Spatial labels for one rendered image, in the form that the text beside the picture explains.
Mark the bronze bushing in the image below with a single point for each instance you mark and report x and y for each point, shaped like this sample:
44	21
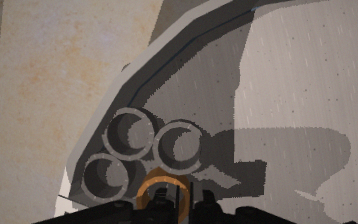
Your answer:
160	175

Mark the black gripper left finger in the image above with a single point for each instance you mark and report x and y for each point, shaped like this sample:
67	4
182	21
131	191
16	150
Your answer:
158	211

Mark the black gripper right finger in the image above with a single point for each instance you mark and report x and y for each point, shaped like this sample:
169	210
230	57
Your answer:
209	212

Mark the grey metal ring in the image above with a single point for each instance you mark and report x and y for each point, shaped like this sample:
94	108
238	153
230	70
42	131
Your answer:
111	139
96	189
179	167

